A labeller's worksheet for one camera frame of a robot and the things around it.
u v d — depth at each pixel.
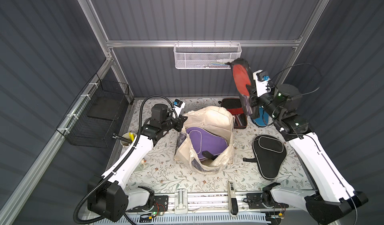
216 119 0.79
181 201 0.72
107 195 0.39
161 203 0.73
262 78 0.50
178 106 0.67
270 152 0.87
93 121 0.74
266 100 0.54
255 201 0.73
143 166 0.85
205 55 1.24
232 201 0.71
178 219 0.77
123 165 0.44
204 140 0.89
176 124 0.68
